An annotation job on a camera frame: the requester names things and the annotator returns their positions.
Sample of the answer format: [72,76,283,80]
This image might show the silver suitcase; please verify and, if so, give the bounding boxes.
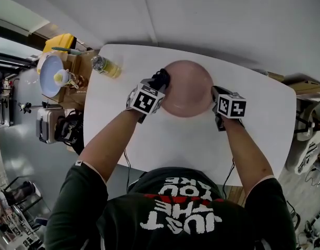
[36,107,64,144]

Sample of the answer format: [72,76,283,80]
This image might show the big pink plate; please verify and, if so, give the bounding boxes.
[161,60,214,118]

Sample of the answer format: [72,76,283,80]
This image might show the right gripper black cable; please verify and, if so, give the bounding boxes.
[222,157,236,200]

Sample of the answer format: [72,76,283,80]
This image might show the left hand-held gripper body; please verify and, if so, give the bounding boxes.
[126,77,167,124]

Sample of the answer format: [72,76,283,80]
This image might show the dark green printed t-shirt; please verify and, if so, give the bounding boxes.
[45,161,298,250]

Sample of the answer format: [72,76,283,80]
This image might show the grey shell chair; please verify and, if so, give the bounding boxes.
[285,99,320,176]

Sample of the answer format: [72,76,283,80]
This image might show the black bag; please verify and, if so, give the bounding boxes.
[55,110,85,156]

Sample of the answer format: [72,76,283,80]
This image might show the open cardboard box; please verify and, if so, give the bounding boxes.
[42,49,98,109]

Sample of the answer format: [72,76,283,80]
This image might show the black tripod stand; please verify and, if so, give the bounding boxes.
[18,102,46,114]

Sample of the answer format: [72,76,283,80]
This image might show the yellow plastic box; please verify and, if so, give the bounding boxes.
[42,33,75,54]

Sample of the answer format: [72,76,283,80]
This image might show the flat cardboard box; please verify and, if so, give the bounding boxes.
[266,71,320,96]

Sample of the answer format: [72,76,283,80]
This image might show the dark blue cloth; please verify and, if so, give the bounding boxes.
[151,68,171,91]

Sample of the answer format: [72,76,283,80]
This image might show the yellow drink bottle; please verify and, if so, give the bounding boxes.
[91,55,122,79]

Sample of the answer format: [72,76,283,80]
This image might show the light blue plate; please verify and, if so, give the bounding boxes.
[39,55,64,98]

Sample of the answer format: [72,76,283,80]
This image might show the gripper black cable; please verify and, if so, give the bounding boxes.
[222,157,236,200]
[123,149,132,192]

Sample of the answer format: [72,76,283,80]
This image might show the green-handled tool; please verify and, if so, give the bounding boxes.
[52,46,85,56]

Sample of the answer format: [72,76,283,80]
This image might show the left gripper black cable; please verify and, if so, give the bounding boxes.
[123,149,132,192]

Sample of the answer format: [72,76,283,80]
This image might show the person's left forearm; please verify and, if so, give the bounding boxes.
[79,108,140,184]

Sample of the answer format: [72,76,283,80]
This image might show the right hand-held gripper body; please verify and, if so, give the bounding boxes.
[212,93,247,132]

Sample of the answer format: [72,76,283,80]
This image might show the person's right forearm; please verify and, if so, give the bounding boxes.
[224,117,275,196]

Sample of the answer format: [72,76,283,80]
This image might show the small yellow white cup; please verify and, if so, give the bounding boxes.
[53,69,72,87]

